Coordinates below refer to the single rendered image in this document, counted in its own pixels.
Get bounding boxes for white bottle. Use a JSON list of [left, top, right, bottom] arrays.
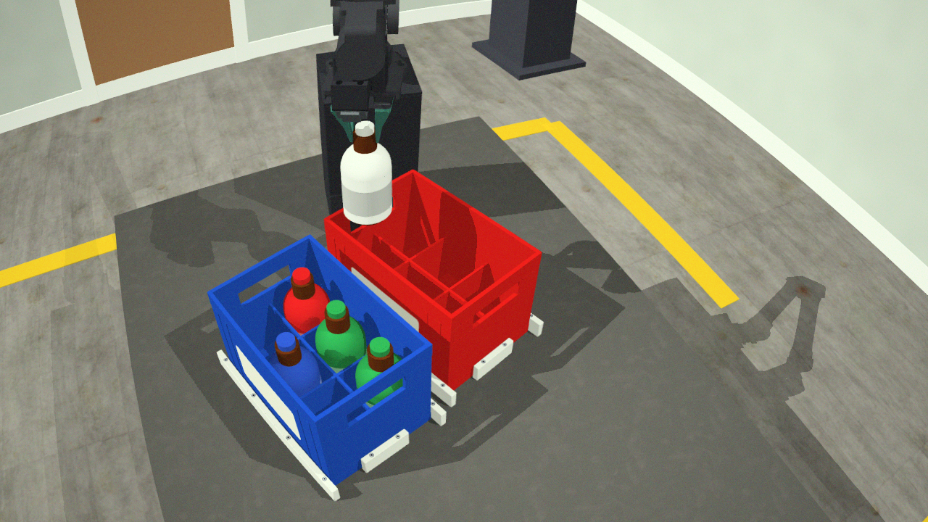
[[341, 121, 392, 225]]

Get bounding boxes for red crate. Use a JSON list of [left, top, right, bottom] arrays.
[[328, 180, 542, 390]]

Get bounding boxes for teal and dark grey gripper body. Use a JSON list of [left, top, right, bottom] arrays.
[[322, 68, 404, 109]]

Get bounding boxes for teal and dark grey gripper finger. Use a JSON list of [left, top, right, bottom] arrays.
[[331, 109, 355, 142], [375, 108, 392, 143]]

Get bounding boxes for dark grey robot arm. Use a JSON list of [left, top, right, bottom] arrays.
[[326, 0, 407, 123]]

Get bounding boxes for blue plastic bottle crate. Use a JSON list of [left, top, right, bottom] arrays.
[[215, 252, 432, 486]]

